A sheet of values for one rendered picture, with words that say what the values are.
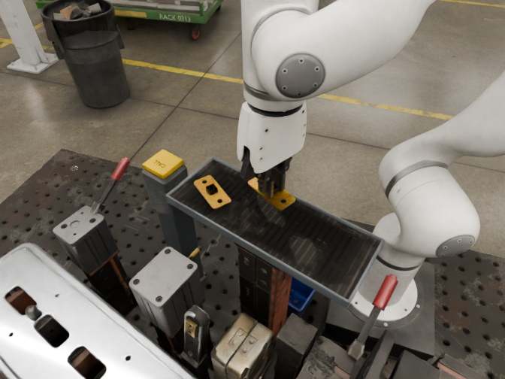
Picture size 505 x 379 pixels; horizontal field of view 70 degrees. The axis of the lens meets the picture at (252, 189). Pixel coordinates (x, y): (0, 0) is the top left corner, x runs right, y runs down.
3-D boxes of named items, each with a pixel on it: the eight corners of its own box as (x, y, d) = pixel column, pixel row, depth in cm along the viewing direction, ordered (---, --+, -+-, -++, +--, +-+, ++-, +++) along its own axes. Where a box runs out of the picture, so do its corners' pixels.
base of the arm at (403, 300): (341, 251, 103) (352, 210, 89) (411, 259, 100) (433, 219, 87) (341, 316, 90) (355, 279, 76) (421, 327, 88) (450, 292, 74)
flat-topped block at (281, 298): (239, 329, 96) (232, 223, 64) (256, 307, 101) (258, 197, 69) (270, 352, 92) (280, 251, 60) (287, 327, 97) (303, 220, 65)
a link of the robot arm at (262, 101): (280, 54, 50) (279, 74, 52) (229, 74, 46) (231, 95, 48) (325, 77, 45) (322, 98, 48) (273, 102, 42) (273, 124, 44)
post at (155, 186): (172, 281, 106) (138, 171, 75) (189, 263, 111) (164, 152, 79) (191, 295, 103) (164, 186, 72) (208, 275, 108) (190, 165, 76)
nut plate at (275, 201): (246, 183, 62) (246, 178, 61) (263, 173, 64) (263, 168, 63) (279, 211, 58) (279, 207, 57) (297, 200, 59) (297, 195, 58)
